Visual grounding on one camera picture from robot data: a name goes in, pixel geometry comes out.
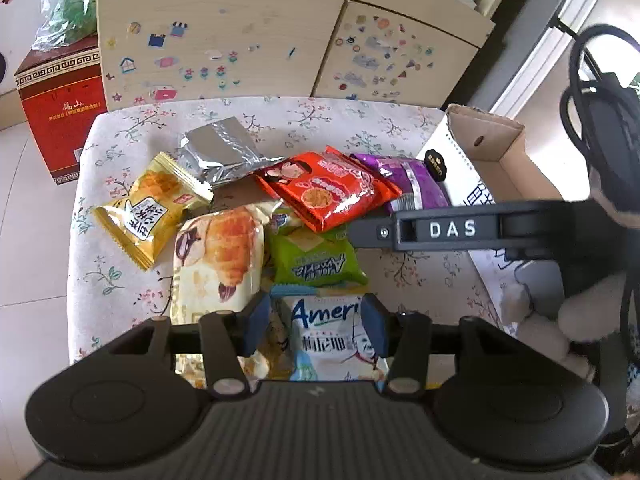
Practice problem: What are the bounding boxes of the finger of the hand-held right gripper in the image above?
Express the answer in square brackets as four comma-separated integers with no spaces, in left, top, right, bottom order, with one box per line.
[347,199,571,262]

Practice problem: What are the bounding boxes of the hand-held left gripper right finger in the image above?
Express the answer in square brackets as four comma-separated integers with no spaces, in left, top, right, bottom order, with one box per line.
[361,292,521,395]

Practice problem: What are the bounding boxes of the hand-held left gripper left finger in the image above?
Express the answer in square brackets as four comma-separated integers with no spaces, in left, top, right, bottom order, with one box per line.
[116,292,272,401]

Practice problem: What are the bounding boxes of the white and blue snack packet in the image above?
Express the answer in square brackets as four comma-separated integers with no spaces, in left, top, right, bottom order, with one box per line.
[272,285,391,383]

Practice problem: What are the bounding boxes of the purple snack packet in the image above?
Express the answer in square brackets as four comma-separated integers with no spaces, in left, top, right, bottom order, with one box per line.
[350,152,453,213]

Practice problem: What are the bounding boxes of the croissant print snack packet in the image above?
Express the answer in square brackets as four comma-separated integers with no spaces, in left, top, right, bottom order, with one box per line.
[170,201,291,391]

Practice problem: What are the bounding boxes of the green cracker packet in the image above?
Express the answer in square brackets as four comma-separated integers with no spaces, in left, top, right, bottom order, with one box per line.
[265,225,368,288]

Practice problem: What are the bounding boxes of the white cardboard box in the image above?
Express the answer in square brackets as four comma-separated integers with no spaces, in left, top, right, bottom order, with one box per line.
[415,104,571,333]

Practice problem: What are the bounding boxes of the red snack packet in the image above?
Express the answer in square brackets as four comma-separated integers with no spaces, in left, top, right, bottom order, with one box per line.
[254,146,403,233]

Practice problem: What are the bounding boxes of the yellow snack packet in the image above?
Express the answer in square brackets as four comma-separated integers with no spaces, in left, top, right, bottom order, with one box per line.
[92,152,213,272]

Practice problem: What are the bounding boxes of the silver foil snack packet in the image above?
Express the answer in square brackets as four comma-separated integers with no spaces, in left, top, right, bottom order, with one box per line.
[179,116,286,188]

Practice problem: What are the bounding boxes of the person's right forearm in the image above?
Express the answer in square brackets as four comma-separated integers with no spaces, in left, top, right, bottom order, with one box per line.
[500,167,640,381]

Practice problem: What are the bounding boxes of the red cardboard box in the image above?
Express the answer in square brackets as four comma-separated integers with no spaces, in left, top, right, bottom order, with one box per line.
[14,35,108,186]

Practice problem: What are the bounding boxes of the wooden cabinet with stickers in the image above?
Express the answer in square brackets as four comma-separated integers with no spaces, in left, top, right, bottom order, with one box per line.
[90,0,496,113]

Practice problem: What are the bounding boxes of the clear bag of greens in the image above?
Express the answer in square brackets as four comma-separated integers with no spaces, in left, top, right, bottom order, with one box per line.
[32,0,98,53]

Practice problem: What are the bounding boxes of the black cable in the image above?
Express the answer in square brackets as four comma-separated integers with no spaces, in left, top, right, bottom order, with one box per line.
[559,24,640,171]

